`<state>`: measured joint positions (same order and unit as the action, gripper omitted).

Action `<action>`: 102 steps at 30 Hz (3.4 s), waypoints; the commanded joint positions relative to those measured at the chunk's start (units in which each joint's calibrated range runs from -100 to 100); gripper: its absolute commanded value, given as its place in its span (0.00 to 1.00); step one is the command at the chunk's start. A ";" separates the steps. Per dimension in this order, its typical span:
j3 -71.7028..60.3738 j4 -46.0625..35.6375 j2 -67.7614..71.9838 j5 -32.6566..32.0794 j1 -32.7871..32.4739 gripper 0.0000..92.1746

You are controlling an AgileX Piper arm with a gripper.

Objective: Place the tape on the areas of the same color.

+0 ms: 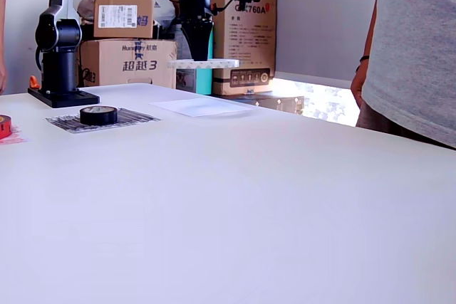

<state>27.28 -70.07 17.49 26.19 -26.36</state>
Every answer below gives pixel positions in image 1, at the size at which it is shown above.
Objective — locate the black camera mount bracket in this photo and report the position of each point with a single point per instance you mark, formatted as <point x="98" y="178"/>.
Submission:
<point x="226" y="5"/>

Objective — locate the bystander hand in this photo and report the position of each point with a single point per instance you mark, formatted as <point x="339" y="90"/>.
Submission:
<point x="3" y="81"/>

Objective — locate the person's right forearm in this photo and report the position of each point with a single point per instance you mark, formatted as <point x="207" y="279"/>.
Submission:
<point x="370" y="33"/>

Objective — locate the red scribbled paper sheet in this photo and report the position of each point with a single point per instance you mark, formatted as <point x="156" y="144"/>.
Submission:
<point x="16" y="138"/>

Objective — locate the teal box with photo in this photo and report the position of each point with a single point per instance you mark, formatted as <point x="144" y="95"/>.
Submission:
<point x="185" y="79"/>

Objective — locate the upper cardboard box with label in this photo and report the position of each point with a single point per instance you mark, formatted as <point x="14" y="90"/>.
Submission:
<point x="121" y="30"/>

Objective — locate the person in grey shirt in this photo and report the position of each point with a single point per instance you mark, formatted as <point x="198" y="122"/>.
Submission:
<point x="417" y="51"/>

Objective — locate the large GX760A cardboard box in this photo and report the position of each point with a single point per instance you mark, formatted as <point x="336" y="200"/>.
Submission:
<point x="249" y="33"/>

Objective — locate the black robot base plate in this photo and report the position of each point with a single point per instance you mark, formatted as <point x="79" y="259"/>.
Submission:
<point x="71" y="99"/>

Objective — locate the orange clamp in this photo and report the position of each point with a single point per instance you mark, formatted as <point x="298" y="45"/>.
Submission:
<point x="33" y="81"/>

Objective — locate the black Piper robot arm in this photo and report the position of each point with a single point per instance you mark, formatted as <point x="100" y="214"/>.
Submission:
<point x="60" y="51"/>

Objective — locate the red tape roll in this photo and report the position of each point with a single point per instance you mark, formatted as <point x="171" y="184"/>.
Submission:
<point x="5" y="127"/>

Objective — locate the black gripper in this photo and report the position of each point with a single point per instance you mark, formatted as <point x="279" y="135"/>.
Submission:
<point x="196" y="21"/>

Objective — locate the grey plastic bag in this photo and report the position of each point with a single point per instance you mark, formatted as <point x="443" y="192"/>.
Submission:
<point x="162" y="8"/>

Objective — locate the bystander bare forearm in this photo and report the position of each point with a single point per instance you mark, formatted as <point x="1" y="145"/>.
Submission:
<point x="1" y="15"/>

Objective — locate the blank white paper sheet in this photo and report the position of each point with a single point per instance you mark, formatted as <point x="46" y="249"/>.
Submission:
<point x="201" y="106"/>

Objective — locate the person's right hand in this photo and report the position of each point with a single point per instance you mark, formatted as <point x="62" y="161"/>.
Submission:
<point x="358" y="85"/>

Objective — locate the black tape roll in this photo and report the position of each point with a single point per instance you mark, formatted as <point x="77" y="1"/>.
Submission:
<point x="98" y="116"/>

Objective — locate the black wrist band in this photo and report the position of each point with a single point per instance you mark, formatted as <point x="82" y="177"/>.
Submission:
<point x="364" y="58"/>

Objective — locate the white tape roll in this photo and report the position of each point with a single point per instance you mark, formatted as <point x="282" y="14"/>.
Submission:
<point x="213" y="63"/>

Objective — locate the black scribbled paper sheet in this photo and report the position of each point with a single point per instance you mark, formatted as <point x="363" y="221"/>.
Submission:
<point x="135" y="119"/>

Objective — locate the Huntkey cardboard box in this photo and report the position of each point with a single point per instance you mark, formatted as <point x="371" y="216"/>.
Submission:
<point x="107" y="69"/>

